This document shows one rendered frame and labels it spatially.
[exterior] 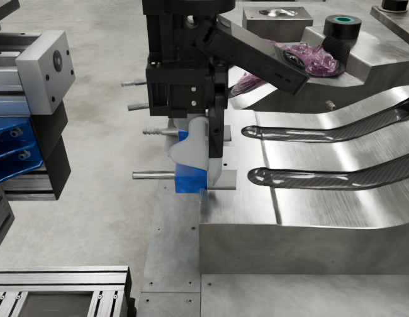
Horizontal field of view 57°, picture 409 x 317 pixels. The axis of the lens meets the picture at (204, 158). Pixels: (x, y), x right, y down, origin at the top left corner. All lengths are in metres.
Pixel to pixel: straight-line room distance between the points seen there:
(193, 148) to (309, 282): 0.22
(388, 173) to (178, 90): 0.29
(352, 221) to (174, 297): 0.22
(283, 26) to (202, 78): 0.87
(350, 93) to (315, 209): 0.40
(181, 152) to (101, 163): 1.66
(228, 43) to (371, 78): 0.50
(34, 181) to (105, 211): 1.07
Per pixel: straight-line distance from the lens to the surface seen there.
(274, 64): 0.38
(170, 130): 0.56
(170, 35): 0.38
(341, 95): 0.80
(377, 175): 0.53
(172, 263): 0.50
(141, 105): 0.72
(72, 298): 1.24
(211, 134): 0.39
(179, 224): 0.54
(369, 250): 0.49
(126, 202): 1.79
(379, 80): 0.85
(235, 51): 0.37
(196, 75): 0.37
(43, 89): 0.61
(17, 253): 1.72
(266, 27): 1.21
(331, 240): 0.46
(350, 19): 0.98
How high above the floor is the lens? 1.19
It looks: 36 degrees down
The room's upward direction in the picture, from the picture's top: straight up
